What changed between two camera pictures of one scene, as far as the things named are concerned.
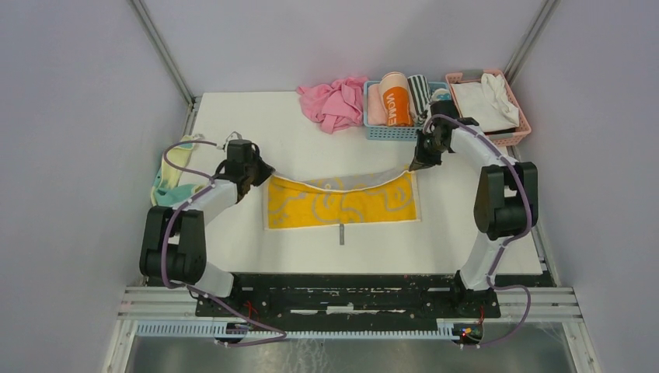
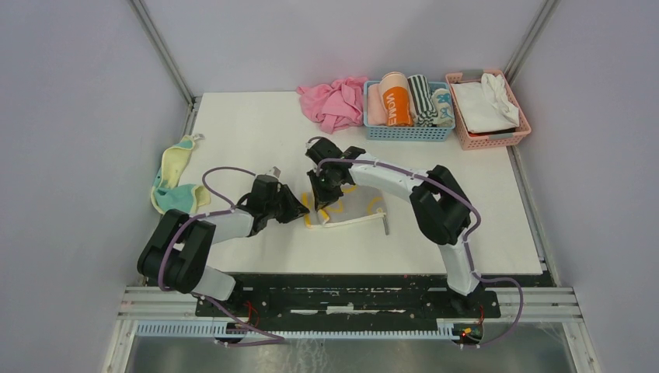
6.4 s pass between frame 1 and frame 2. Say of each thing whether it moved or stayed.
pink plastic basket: stayed
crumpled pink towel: stayed
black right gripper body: moved
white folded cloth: stayed
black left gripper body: moved
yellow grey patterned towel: moved
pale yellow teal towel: stayed
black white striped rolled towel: stayed
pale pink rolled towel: stayed
